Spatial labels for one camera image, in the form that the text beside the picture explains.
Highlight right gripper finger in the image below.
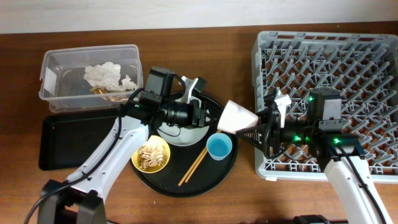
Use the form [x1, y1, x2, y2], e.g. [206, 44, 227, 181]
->
[236, 125, 264, 146]
[257, 88, 277, 120]

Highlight pink plastic cup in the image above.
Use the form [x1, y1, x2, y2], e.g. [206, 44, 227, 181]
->
[217, 100, 259, 134]

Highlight blue plastic cup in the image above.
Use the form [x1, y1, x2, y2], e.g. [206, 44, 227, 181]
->
[206, 133, 233, 161]

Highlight white napkin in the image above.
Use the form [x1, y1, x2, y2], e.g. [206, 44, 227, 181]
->
[83, 62, 138, 91]

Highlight gold foil wrapper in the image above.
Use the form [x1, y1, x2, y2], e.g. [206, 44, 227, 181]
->
[90, 87, 132, 102]

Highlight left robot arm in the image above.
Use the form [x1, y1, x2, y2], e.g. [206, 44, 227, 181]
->
[24, 97, 208, 223]

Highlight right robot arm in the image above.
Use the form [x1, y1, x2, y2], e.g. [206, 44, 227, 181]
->
[236, 88, 392, 223]

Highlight grey dishwasher rack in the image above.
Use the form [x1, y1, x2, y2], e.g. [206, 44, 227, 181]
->
[251, 31, 397, 184]

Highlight grey ceramic plate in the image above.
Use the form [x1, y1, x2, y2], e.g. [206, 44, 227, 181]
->
[156, 95, 211, 147]

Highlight wooden chopstick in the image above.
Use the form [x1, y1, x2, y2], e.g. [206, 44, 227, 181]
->
[184, 147, 207, 183]
[178, 146, 208, 187]

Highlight yellow bowl with food scraps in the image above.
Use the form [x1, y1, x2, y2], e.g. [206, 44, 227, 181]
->
[130, 136, 171, 174]

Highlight round black tray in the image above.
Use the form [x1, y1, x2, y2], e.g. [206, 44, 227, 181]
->
[129, 90, 239, 198]

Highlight clear plastic bin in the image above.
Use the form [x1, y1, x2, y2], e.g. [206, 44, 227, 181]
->
[39, 44, 143, 113]

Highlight black rectangular tray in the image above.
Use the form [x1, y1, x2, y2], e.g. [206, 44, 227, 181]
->
[39, 109, 118, 171]

